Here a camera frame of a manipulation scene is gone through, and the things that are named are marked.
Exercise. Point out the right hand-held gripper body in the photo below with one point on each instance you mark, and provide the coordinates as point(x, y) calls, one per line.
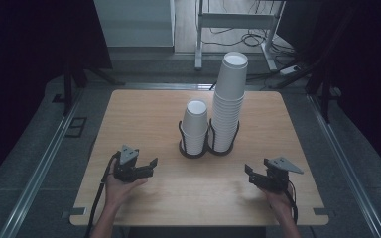
point(278, 178)

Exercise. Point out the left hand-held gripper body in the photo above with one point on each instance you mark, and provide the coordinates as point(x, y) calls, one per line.
point(125, 170)

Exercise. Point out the short stack of white cups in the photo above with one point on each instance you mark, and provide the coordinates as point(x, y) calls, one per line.
point(195, 132)

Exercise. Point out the tall stack of white cups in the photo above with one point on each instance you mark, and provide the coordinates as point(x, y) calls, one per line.
point(229, 99)

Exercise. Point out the person's left hand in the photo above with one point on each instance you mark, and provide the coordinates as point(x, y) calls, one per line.
point(117, 191)

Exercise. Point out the person's right hand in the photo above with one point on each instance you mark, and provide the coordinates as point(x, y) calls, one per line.
point(281, 201)

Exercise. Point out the black stand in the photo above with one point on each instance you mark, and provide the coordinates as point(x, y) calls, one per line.
point(67, 92)
point(325, 105)

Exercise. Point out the white power strip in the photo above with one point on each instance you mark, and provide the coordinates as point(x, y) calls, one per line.
point(289, 70)

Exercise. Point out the dark curtain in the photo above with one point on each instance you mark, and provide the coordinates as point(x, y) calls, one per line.
point(29, 66)
point(370, 66)

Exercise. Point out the white cabinet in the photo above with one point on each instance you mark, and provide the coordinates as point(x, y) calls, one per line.
point(135, 23)

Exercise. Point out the black floor frame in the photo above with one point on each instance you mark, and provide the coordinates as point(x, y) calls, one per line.
point(76, 127)

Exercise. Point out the metal floor rail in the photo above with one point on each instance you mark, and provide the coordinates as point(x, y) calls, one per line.
point(42, 168)
point(347, 168)

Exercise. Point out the white metal desk frame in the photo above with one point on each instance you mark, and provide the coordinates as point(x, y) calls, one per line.
point(234, 20)

